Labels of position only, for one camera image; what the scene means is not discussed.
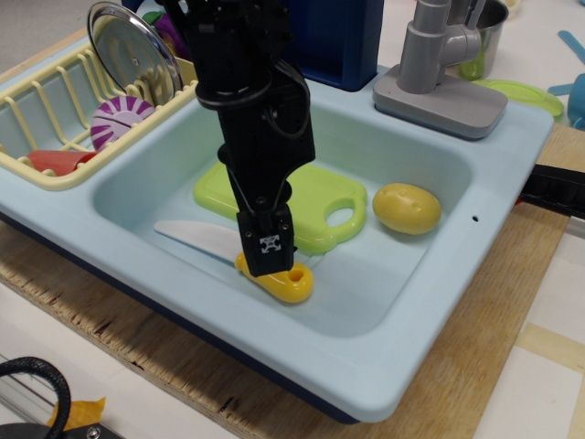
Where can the grey toy faucet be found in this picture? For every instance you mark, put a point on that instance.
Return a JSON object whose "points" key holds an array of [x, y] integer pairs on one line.
{"points": [[419, 91]]}

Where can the yellow tape piece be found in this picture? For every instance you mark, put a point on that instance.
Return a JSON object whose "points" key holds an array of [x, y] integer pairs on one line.
{"points": [[84, 413]]}

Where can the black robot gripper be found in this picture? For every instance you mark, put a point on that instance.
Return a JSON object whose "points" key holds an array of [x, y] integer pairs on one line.
{"points": [[263, 107]]}

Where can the purple toy eggplant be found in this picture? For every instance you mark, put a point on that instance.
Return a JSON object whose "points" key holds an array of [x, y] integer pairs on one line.
{"points": [[165, 29]]}

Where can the yellow toy potato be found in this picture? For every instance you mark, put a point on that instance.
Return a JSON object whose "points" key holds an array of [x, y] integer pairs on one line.
{"points": [[407, 209]]}

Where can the red toy cup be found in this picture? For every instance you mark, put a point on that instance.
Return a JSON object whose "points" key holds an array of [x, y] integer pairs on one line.
{"points": [[59, 162]]}

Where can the dark blue box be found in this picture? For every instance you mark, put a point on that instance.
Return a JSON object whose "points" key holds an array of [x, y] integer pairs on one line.
{"points": [[331, 42]]}

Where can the green plastic plate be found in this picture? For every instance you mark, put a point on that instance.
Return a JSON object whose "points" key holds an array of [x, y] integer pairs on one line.
{"points": [[526, 94]]}

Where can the black clamp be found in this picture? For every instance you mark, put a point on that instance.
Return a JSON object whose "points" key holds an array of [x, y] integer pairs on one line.
{"points": [[556, 189]]}

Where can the cream dish drying rack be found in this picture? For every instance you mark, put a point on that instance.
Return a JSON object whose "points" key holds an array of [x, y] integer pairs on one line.
{"points": [[50, 106]]}

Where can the stainless steel pot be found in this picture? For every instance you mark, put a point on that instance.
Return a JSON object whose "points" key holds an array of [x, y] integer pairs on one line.
{"points": [[490, 25]]}

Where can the light blue toy sink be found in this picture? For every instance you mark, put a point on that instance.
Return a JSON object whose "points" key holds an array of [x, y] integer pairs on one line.
{"points": [[379, 300]]}

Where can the green toy cutting board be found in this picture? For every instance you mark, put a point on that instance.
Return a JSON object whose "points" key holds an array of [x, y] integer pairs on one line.
{"points": [[327, 208]]}

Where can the blue plastic utensil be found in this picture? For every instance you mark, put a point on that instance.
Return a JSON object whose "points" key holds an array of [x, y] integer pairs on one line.
{"points": [[575, 46]]}

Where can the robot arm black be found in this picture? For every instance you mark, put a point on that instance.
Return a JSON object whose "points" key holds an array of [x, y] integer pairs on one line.
{"points": [[263, 107]]}

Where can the purple white toy onion half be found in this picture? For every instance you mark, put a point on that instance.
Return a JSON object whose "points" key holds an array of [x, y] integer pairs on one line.
{"points": [[116, 117]]}

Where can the toy knife yellow handle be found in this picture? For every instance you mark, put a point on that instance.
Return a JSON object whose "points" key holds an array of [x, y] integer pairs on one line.
{"points": [[291, 287]]}

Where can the silver metal pot lid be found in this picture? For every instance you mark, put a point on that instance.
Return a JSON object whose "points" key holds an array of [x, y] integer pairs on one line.
{"points": [[132, 53]]}

